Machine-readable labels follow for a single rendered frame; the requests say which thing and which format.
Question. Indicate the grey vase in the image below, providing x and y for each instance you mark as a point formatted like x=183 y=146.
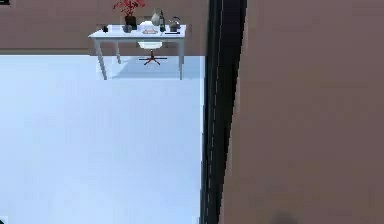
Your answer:
x=155 y=18

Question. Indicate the white swivel chair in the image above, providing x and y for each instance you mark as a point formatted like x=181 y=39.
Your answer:
x=150 y=44

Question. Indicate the black flat remote control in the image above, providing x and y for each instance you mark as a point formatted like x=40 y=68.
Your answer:
x=172 y=33

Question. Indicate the grey kettle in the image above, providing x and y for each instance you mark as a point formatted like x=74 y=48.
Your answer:
x=173 y=25

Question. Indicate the pale plate with food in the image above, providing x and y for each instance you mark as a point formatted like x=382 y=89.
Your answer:
x=149 y=31

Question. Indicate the white table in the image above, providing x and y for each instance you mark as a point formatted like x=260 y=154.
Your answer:
x=136 y=36

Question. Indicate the dark bottle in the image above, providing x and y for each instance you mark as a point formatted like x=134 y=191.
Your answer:
x=162 y=22

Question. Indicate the small grey cup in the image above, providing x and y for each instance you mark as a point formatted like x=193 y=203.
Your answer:
x=127 y=28

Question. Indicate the red house plant black pot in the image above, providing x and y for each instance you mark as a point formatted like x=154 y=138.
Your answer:
x=129 y=10

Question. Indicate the small black object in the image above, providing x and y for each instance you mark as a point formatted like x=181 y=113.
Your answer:
x=105 y=29

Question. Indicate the black framed picture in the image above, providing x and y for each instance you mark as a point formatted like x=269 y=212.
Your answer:
x=4 y=2

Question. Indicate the black door frame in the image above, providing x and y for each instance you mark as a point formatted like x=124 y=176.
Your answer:
x=221 y=100

